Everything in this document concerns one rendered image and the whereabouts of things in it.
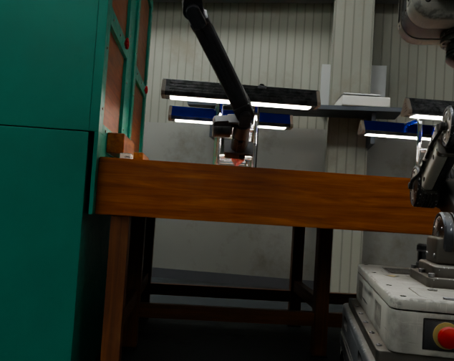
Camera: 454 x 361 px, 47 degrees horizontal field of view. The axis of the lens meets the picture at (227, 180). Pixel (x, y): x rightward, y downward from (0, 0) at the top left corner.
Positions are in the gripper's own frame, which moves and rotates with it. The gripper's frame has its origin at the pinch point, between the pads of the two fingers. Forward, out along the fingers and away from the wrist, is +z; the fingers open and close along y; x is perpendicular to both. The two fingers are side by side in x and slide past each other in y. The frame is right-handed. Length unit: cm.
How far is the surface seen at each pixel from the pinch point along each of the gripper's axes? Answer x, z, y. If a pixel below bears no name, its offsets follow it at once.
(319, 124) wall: -194, 136, -83
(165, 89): -29.9, -8.1, 28.3
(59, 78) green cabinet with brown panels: -3, -29, 59
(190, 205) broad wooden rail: 22.4, -2.1, 14.8
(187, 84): -33.0, -8.9, 19.8
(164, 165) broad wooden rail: 13.1, -10.1, 24.4
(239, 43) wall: -252, 105, -14
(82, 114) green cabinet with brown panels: 5, -22, 51
